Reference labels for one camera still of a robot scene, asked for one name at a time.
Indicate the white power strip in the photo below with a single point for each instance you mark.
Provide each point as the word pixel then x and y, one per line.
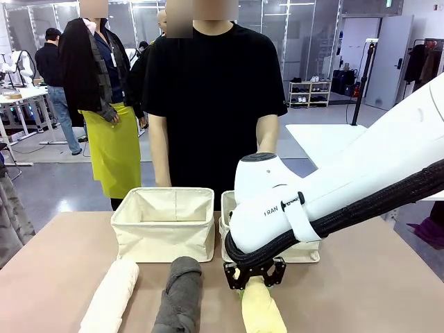
pixel 53 142

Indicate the bald person in black jacket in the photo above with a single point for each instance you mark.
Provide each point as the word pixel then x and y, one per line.
pixel 137 83

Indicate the person's right forearm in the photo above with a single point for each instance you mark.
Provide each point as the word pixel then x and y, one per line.
pixel 161 157

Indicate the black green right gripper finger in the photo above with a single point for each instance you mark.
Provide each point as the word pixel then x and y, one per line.
pixel 233 277
pixel 277 274

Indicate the black hanging coat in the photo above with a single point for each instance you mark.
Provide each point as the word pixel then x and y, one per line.
pixel 414 64

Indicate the black chair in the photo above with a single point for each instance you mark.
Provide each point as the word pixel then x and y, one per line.
pixel 5 163

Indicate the black suitcases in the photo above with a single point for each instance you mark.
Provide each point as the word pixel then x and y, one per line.
pixel 343 81

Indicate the person in black t-shirt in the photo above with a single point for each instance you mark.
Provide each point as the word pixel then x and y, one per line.
pixel 208 104

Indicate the cream fabric basket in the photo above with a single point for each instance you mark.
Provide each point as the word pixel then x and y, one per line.
pixel 166 239
pixel 227 208

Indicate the red fire extinguisher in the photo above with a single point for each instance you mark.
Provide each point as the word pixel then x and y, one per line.
pixel 356 93

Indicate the person in yellow skirt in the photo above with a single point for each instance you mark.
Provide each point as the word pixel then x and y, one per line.
pixel 112 145

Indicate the white work desk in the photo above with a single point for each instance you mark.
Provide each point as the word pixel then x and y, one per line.
pixel 21 95

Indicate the black camera stand pole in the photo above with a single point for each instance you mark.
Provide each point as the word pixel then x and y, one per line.
pixel 360 90

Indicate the black clothes rack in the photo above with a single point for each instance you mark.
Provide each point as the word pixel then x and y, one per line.
pixel 416 41

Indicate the yellow towel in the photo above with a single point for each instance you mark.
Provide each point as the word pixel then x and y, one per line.
pixel 260 308

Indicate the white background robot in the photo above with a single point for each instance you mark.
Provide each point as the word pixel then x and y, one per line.
pixel 24 66

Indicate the wooden shoe rack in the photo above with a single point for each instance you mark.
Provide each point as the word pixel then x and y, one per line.
pixel 310 93

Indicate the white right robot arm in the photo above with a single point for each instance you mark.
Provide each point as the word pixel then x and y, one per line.
pixel 347 180

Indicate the pale pink towel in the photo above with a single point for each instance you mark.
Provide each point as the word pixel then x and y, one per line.
pixel 111 298

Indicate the man in blue jeans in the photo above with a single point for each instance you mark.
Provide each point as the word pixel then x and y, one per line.
pixel 55 76

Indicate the white side table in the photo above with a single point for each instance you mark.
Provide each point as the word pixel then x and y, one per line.
pixel 312 138

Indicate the white sneakers pair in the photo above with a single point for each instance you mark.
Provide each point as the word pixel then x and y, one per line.
pixel 315 79

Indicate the grey rolled towel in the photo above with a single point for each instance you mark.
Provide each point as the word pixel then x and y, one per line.
pixel 180 295

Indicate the person's left forearm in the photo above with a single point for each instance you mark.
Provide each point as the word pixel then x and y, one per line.
pixel 268 144

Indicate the purple cloth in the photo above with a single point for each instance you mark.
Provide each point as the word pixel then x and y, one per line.
pixel 428 229

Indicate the brown hanging garment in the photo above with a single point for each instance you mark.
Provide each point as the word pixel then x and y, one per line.
pixel 431 62

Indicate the person's right hand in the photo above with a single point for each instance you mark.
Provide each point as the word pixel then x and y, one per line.
pixel 163 181

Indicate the grey door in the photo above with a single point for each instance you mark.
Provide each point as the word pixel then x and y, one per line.
pixel 388 69

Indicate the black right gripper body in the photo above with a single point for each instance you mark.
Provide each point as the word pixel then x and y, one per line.
pixel 256 270

